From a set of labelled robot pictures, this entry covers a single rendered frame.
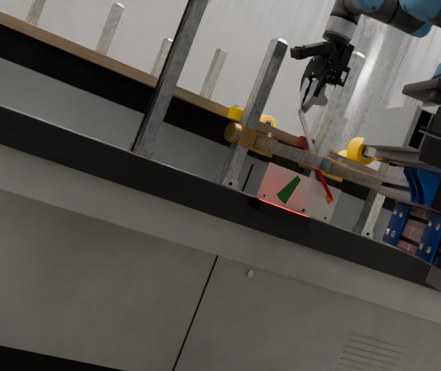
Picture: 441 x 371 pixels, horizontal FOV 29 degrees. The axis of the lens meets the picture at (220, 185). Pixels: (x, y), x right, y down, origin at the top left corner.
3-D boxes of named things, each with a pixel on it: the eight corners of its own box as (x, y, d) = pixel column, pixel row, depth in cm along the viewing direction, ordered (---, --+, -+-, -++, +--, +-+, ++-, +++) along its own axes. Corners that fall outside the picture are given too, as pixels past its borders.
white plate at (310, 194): (329, 224, 237) (341, 190, 237) (256, 197, 224) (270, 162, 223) (327, 223, 238) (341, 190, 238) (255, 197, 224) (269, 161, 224)
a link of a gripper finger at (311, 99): (323, 121, 219) (336, 87, 218) (306, 112, 216) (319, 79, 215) (316, 118, 221) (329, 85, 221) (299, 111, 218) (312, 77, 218)
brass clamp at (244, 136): (272, 158, 223) (280, 140, 223) (232, 142, 216) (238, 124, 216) (260, 154, 228) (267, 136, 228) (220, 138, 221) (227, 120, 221)
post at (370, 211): (367, 243, 247) (428, 88, 246) (358, 240, 245) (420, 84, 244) (359, 240, 250) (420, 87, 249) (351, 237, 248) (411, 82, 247)
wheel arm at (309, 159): (327, 176, 197) (333, 159, 197) (316, 171, 196) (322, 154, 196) (233, 143, 234) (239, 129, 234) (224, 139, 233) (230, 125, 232)
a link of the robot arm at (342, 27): (341, 16, 213) (322, 15, 220) (334, 33, 214) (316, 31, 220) (362, 28, 217) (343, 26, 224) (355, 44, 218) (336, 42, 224)
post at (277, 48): (222, 215, 221) (289, 42, 219) (212, 211, 219) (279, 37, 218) (216, 212, 224) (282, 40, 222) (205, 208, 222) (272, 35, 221)
